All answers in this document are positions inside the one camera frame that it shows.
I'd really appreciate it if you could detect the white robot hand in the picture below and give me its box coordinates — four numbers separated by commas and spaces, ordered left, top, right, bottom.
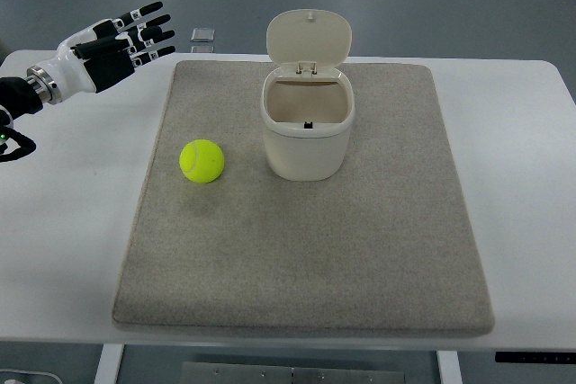
26, 1, 176, 104

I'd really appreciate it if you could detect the yellow-green tennis ball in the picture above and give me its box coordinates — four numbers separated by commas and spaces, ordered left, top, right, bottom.
179, 139, 225, 183

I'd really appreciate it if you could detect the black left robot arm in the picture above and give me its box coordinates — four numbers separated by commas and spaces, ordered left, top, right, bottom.
1, 1, 176, 163

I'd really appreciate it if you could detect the small clear floor plate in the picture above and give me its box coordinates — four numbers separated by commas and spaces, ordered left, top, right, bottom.
190, 28, 215, 42

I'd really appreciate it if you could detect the cream lidded plastic bin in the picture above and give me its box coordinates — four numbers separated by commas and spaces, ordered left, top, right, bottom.
260, 9, 356, 182

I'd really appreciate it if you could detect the grey felt mat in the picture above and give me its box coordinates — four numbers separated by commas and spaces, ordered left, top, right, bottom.
112, 60, 494, 337

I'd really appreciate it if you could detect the white left table leg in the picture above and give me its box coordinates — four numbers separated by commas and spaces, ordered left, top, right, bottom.
94, 344, 124, 384

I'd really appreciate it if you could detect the white table leg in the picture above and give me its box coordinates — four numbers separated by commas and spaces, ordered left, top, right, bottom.
436, 351, 463, 384
94, 344, 124, 384

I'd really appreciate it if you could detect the white object at corner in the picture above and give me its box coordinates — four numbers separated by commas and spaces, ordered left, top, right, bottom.
1, 369, 62, 384

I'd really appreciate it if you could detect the white right table leg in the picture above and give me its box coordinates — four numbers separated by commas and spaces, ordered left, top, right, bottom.
436, 351, 463, 384

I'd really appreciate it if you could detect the black table control panel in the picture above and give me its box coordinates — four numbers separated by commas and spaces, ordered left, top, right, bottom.
494, 351, 576, 364

